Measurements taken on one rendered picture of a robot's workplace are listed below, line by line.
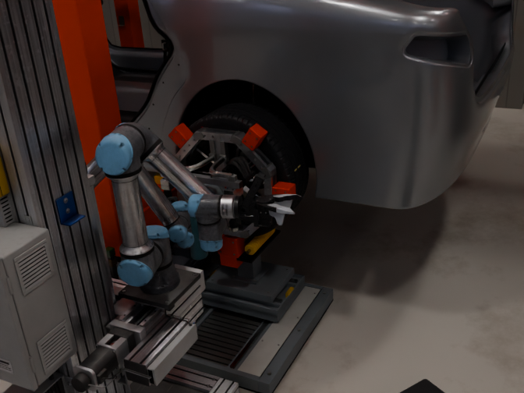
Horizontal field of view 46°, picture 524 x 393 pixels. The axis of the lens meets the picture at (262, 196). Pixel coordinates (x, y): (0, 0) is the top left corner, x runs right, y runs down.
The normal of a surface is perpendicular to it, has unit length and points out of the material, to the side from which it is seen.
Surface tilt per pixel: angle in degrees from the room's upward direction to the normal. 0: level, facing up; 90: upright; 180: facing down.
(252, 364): 0
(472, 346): 0
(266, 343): 0
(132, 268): 97
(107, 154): 82
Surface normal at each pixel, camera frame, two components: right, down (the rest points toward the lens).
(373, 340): -0.07, -0.90
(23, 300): 0.90, 0.14
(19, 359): -0.44, 0.41
